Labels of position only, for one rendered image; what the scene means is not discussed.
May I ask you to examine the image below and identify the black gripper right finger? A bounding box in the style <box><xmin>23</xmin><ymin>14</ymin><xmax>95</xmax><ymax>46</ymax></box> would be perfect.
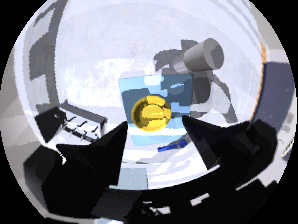
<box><xmin>181</xmin><ymin>115</ymin><xmax>251</xmax><ymax>169</ymax></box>

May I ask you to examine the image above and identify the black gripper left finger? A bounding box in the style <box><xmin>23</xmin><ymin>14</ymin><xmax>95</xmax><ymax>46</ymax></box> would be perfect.
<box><xmin>56</xmin><ymin>120</ymin><xmax>128</xmax><ymax>186</ymax></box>

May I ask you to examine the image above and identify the grey cylinder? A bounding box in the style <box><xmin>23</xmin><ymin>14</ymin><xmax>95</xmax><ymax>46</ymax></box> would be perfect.
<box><xmin>184</xmin><ymin>37</ymin><xmax>225</xmax><ymax>72</ymax></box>

